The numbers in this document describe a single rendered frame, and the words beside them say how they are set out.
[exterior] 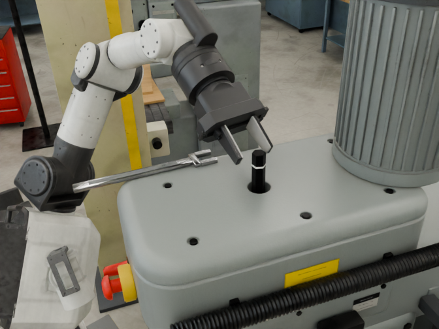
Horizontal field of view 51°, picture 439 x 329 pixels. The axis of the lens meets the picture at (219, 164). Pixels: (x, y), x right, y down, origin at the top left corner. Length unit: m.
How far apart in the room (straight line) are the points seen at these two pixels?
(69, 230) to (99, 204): 1.69
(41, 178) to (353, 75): 0.68
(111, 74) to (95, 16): 1.34
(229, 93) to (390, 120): 0.25
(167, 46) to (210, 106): 0.14
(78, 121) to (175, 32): 0.37
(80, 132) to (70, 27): 1.33
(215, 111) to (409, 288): 0.48
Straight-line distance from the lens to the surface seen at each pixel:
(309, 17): 8.16
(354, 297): 0.83
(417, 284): 0.93
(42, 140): 5.15
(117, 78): 1.02
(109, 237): 2.94
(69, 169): 1.09
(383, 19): 0.68
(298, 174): 0.77
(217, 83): 0.74
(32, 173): 1.08
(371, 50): 0.70
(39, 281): 1.10
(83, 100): 1.05
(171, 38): 0.79
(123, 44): 0.95
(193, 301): 0.65
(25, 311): 1.10
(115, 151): 2.61
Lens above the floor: 2.31
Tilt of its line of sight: 32 degrees down
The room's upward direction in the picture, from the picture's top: 2 degrees counter-clockwise
